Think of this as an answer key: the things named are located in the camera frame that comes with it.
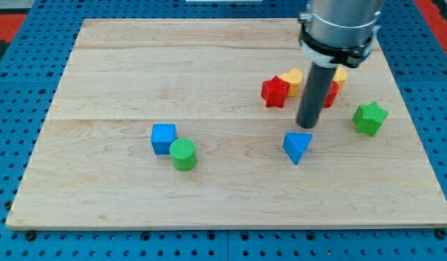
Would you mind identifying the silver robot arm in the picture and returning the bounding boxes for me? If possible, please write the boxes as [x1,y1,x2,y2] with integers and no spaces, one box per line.
[298,0,385,68]

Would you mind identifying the blue cube block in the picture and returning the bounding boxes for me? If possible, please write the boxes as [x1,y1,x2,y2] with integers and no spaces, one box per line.
[151,123,177,155]

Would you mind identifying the green cylinder block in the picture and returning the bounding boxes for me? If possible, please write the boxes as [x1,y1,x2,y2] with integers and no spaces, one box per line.
[170,138,196,171]

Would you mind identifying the light wooden board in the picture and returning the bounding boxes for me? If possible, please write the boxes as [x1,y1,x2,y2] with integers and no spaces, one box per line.
[6,19,447,231]

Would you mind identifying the red star block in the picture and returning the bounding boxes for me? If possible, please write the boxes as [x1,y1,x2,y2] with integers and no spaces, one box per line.
[261,76,290,108]

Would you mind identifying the blue triangular prism block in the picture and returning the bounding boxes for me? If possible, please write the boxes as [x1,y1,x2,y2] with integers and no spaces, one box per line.
[283,132,313,165]

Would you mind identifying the yellow heart block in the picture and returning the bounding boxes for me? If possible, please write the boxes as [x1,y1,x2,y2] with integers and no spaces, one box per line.
[280,68,303,97]

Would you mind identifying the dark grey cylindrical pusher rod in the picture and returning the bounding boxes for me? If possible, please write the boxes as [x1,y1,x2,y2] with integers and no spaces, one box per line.
[296,63,336,129]

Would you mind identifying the red cylinder block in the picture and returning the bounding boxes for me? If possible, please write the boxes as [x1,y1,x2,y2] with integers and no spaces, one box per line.
[322,81,340,108]

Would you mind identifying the yellow block behind rod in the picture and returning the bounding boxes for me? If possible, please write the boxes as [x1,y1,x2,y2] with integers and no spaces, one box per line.
[333,67,348,93]

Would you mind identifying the green star block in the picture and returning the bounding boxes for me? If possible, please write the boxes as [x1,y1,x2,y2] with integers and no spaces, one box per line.
[352,101,388,137]

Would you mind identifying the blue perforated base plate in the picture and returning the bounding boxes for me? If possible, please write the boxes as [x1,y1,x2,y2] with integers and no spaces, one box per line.
[0,0,447,260]

